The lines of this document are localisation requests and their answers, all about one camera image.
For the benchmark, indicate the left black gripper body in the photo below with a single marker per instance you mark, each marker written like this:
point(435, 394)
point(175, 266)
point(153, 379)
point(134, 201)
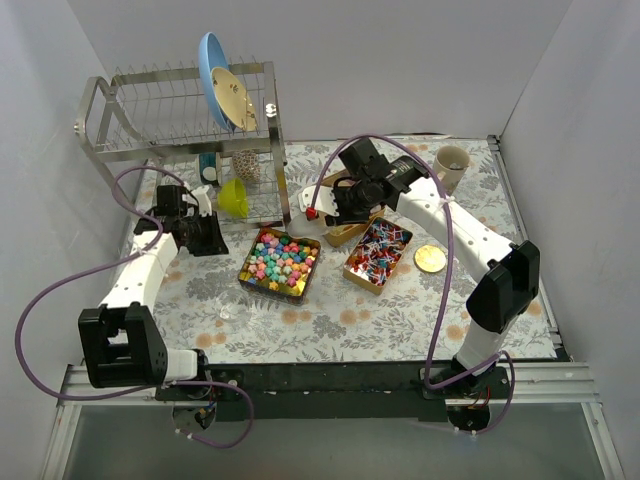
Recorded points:
point(209, 239)

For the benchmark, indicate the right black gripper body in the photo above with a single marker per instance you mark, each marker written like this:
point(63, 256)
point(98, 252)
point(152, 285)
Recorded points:
point(338, 204)

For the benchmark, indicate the gold tin of gummy candies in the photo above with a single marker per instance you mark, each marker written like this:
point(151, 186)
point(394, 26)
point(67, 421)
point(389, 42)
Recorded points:
point(339, 235)

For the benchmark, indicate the gold tin of lollipops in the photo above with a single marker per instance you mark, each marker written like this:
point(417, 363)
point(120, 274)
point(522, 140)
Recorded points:
point(371, 263)

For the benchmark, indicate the clear round candy jar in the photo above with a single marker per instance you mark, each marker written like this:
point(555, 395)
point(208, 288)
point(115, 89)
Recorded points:
point(231, 309)

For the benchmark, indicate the gold tin of star candies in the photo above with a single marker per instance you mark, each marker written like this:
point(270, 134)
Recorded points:
point(279, 266)

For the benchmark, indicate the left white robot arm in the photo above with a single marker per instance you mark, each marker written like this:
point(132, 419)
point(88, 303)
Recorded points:
point(121, 343)

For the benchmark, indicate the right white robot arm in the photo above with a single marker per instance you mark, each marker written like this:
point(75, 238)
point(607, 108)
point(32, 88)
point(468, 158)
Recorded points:
point(506, 274)

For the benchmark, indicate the lime green bowl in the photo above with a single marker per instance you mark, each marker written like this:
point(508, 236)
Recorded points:
point(232, 199)

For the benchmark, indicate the blue white mug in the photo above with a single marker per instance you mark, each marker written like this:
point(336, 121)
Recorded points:
point(207, 169)

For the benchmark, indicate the patterned ceramic cup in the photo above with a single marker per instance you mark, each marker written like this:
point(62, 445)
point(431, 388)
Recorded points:
point(245, 165)

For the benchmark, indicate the gold round jar lid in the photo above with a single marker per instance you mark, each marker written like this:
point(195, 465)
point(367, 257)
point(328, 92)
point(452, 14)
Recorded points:
point(430, 259)

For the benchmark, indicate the beige ceramic mug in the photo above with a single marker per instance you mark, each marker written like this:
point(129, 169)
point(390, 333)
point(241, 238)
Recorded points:
point(450, 165)

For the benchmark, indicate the steel dish rack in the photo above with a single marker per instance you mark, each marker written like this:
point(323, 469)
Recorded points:
point(160, 116)

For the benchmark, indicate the floral table mat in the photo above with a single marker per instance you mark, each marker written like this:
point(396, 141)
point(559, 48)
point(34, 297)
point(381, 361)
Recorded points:
point(338, 320)

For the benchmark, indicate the cream floral plate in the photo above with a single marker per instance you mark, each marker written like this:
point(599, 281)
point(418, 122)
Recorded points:
point(234, 100)

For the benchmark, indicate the blue plate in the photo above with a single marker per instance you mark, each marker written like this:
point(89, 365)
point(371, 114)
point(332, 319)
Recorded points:
point(211, 56)

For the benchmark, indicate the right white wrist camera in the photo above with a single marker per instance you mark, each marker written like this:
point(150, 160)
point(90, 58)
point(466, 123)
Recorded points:
point(325, 201)

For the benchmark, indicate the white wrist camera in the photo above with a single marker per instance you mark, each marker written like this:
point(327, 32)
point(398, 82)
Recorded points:
point(325, 201)
point(199, 199)

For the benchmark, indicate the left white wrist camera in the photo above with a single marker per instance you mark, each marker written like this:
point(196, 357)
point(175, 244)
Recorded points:
point(199, 199)

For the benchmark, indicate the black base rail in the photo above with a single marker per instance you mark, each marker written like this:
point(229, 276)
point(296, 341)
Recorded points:
point(354, 390)

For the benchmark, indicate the aluminium frame rail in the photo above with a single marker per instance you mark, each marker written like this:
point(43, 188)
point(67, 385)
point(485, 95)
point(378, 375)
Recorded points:
point(551, 426)

